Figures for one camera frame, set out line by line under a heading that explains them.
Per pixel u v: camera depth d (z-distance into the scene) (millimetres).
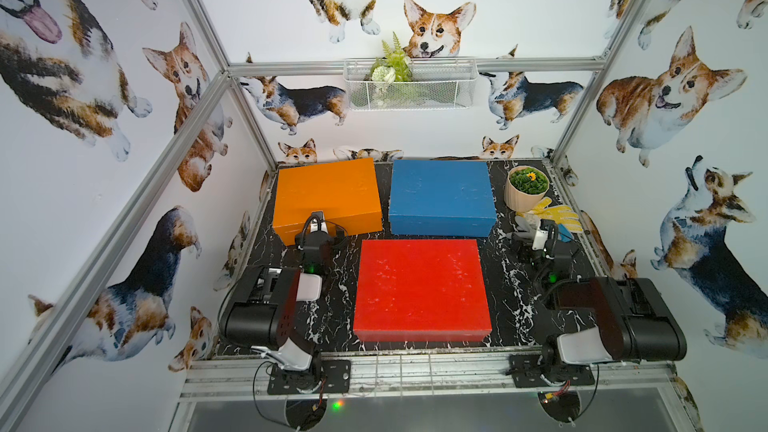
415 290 801
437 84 924
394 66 820
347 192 979
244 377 748
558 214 1038
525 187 998
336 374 737
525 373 733
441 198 952
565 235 975
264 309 456
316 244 716
